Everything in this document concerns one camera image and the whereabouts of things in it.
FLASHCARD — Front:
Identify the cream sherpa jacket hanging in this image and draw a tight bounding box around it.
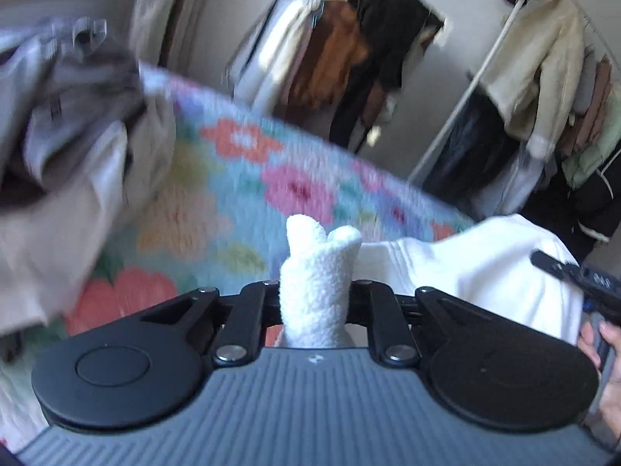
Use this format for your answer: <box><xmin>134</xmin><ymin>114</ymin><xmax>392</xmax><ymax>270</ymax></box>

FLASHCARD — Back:
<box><xmin>481</xmin><ymin>0</ymin><xmax>584</xmax><ymax>160</ymax></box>

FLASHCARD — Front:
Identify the pile of folded clothes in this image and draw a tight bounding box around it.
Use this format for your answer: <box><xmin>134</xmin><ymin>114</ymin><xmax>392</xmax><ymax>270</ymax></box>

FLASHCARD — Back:
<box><xmin>1</xmin><ymin>18</ymin><xmax>176</xmax><ymax>334</ymax></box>

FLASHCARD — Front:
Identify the black hanging garment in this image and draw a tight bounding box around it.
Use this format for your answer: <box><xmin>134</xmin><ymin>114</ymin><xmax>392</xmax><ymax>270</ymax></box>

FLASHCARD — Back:
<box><xmin>328</xmin><ymin>0</ymin><xmax>444</xmax><ymax>148</ymax></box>

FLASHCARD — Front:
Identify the black track jacket white stripe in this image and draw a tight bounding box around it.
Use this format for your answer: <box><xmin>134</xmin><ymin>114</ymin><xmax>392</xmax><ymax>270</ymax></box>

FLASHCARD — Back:
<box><xmin>521</xmin><ymin>144</ymin><xmax>620</xmax><ymax>262</ymax></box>

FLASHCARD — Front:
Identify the brown hanging garment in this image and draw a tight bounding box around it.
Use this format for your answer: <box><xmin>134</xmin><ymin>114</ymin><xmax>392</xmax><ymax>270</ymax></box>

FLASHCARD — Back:
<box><xmin>281</xmin><ymin>0</ymin><xmax>369</xmax><ymax>110</ymax></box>

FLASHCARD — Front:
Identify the white fleece zip jacket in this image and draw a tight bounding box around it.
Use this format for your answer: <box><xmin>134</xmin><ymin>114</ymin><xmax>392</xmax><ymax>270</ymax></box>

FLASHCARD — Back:
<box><xmin>276</xmin><ymin>215</ymin><xmax>583</xmax><ymax>348</ymax></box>

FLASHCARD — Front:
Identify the floral quilted bedspread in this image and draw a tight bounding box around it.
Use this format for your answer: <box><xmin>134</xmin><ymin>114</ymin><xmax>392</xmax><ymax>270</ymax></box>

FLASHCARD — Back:
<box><xmin>1</xmin><ymin>66</ymin><xmax>472</xmax><ymax>451</ymax></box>

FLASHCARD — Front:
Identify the person's right hand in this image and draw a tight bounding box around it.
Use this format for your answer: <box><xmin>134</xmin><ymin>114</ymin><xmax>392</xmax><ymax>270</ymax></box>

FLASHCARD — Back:
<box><xmin>577</xmin><ymin>322</ymin><xmax>620</xmax><ymax>447</ymax></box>

